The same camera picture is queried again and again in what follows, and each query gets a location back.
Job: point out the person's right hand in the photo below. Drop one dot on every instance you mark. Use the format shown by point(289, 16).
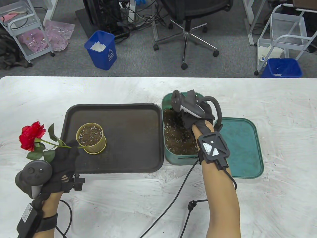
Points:
point(198, 121)

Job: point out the person's left hand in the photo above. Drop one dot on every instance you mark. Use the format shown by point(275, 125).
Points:
point(61, 169)

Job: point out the brown potting mix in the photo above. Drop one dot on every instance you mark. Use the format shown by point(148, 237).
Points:
point(178, 138)

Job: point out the gold flower pot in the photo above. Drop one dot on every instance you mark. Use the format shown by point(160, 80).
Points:
point(99, 147)

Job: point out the red artificial rose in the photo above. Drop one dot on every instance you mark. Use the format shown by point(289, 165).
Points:
point(31, 133)

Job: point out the green bin lid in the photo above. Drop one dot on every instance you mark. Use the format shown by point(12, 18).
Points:
point(245, 148)

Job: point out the person's left forearm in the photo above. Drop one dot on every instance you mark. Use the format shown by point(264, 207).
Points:
point(50, 207)

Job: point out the person's right forearm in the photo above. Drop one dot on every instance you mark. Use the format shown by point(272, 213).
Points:
point(223, 208)

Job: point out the grey handheld controller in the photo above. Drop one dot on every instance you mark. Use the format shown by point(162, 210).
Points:
point(32, 173)
point(190, 106)

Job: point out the green plastic bin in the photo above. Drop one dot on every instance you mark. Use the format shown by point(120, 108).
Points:
point(168, 158)

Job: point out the black box with white label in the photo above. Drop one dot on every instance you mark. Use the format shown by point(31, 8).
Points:
point(26, 219)

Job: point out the dark brown tray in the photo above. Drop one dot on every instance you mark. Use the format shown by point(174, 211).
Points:
point(128, 138)

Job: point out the black office chair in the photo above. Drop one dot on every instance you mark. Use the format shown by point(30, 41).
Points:
point(188, 10)

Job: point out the white desk leg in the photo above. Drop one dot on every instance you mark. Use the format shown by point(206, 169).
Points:
point(50, 10)
point(250, 22)

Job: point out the blue trash bin white symbol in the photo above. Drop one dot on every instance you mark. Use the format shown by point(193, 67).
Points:
point(104, 59)

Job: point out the black backpack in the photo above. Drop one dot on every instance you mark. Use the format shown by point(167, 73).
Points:
point(7, 54)

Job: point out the pink plastic bag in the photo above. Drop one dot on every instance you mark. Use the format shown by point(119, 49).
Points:
point(59, 34)
point(32, 39)

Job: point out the black computer tower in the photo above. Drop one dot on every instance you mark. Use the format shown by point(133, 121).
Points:
point(104, 12)

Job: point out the black floor mat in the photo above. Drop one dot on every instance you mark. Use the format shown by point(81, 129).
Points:
point(84, 22)

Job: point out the brown cardboard box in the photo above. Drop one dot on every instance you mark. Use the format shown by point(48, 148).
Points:
point(305, 3)

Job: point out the pink paper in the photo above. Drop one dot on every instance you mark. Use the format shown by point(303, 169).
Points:
point(8, 16)

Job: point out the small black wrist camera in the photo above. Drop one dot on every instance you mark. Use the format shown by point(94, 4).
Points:
point(79, 183)

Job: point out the black lattice wrist mount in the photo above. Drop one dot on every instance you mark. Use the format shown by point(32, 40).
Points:
point(213, 148)

